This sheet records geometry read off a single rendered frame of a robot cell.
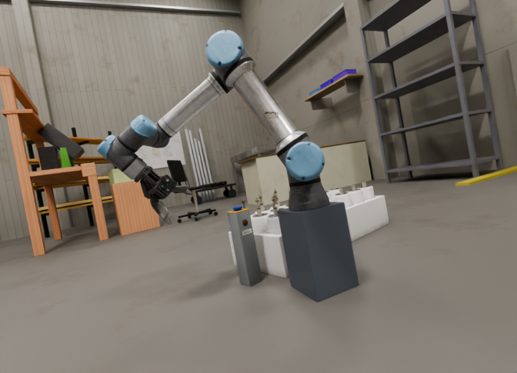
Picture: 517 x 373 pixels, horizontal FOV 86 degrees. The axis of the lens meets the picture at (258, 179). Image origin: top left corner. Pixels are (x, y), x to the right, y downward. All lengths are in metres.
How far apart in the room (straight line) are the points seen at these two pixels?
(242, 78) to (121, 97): 7.73
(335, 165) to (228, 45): 3.87
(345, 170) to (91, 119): 6.42
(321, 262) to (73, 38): 8.77
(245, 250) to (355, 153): 3.94
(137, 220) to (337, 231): 3.21
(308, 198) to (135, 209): 3.17
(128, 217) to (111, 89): 5.26
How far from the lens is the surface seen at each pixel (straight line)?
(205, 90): 1.07
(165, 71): 8.87
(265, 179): 3.97
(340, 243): 1.02
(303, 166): 0.83
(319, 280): 1.00
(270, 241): 1.23
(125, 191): 3.92
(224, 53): 0.91
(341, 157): 4.73
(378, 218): 1.83
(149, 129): 0.99
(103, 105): 8.51
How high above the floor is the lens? 0.45
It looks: 1 degrees down
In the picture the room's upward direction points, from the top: 10 degrees counter-clockwise
